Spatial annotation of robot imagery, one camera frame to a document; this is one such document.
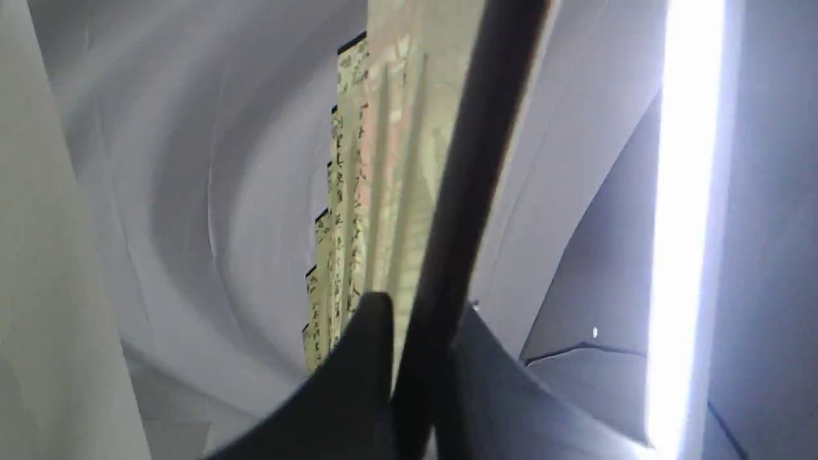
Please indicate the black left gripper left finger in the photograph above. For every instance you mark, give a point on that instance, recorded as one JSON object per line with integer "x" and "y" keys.
{"x": 343, "y": 410}

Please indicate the painted folding paper fan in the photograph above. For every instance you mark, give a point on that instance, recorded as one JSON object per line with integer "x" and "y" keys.
{"x": 399, "y": 87}

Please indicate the grey backdrop cloth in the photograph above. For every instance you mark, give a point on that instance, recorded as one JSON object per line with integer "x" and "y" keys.
{"x": 199, "y": 131}

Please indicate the white desk lamp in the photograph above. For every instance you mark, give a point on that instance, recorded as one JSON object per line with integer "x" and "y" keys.
{"x": 702, "y": 48}

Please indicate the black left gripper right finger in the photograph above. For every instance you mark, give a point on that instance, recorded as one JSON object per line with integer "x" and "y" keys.
{"x": 489, "y": 406}

